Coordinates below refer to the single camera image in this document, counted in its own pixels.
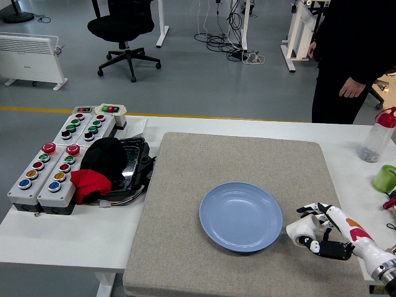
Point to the grey four-button control box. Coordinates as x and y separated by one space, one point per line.
72 123
96 125

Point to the black office chair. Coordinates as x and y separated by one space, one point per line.
120 24

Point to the clear bottle with red cap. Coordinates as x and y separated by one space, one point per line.
376 139

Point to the black cloth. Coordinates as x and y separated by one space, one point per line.
103 154

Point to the black round stand base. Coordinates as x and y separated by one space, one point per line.
18 17

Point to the grey chair base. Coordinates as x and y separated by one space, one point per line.
376 96

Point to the cream green-red switch box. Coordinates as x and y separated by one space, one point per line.
110 109

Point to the red cloth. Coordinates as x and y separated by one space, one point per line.
89 182

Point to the white desk leg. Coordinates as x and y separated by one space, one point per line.
245 31
161 28

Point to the white table leg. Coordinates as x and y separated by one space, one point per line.
103 286

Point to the grey emergency-stop button box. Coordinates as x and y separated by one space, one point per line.
58 185
31 182

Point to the person's right hand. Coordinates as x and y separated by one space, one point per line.
312 49

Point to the white desk frame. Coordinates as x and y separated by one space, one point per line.
292 40

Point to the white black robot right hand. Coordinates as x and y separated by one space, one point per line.
343 222

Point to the person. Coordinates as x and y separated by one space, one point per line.
346 46

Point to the white panel heater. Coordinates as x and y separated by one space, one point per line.
28 55

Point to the grey-brown mat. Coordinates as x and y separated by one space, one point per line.
185 216

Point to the person's left hand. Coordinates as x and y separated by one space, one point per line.
352 88

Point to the green tape roll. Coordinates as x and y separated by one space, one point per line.
383 179

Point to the black plastic tray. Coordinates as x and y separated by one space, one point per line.
133 161

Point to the plain white pipe tee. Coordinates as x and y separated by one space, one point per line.
298 229

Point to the person's hand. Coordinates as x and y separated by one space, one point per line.
312 49
352 88

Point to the blue plate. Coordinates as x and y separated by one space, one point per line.
241 216

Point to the small grey red-black switch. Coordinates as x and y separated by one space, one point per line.
84 109

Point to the white paper sheet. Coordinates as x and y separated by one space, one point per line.
136 127

